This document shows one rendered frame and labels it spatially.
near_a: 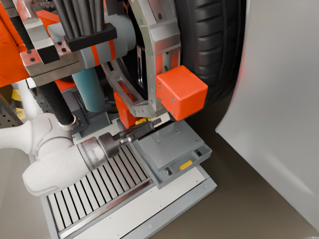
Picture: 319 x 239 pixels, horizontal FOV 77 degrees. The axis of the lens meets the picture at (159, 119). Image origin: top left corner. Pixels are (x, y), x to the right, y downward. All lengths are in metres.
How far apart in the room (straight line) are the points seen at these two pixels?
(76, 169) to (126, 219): 0.59
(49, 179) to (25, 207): 0.82
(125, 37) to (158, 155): 0.65
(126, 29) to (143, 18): 0.22
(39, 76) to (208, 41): 0.33
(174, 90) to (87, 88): 0.50
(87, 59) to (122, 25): 0.14
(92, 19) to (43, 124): 0.39
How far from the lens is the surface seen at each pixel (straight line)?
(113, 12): 0.62
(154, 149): 1.08
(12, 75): 1.17
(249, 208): 1.30
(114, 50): 0.61
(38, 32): 0.41
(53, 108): 0.51
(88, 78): 0.81
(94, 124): 1.42
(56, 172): 0.59
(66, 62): 0.44
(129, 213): 1.13
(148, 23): 0.41
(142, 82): 0.84
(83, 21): 0.41
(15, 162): 1.59
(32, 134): 0.68
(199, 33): 0.43
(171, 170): 1.09
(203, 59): 0.44
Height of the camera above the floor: 1.16
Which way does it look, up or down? 51 degrees down
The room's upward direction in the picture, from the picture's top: straight up
